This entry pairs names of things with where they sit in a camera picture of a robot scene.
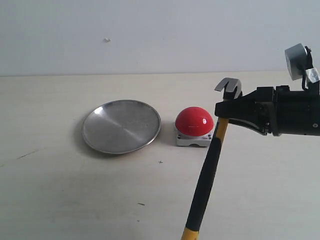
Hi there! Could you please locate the yellow black claw hammer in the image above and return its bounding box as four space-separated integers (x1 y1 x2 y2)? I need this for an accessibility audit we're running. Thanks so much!
180 77 243 240

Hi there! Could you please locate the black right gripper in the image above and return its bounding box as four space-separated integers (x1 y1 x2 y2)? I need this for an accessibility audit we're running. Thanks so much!
214 85 290 137

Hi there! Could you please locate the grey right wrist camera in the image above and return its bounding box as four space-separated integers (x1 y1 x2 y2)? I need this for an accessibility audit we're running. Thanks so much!
284 43 320 96

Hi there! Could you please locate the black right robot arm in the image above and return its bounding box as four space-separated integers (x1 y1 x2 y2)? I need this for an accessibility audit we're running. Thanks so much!
214 83 320 137

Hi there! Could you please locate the round stainless steel plate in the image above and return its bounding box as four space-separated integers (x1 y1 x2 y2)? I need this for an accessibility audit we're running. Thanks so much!
81 99 162 155

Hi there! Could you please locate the red dome push button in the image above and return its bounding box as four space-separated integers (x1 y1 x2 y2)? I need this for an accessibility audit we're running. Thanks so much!
174 106 215 147

